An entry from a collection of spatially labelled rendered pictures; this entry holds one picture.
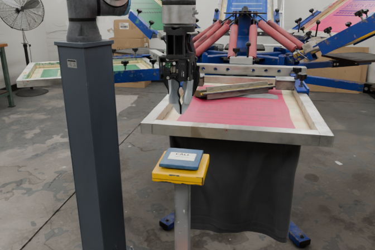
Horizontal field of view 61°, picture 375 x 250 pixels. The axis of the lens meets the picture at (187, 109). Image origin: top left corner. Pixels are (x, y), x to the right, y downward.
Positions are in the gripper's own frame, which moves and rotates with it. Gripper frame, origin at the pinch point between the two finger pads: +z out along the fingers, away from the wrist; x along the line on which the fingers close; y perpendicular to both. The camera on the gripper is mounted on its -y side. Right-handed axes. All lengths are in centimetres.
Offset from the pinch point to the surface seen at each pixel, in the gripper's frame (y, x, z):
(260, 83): -75, 22, 10
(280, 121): -36.4, 28.2, 14.8
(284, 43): -137, 38, -3
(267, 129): -18.6, 22.4, 11.3
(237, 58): -104, 10, 3
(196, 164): 3.8, 4.4, 13.3
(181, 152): -2.3, -0.6, 13.3
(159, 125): -17.3, -10.7, 11.7
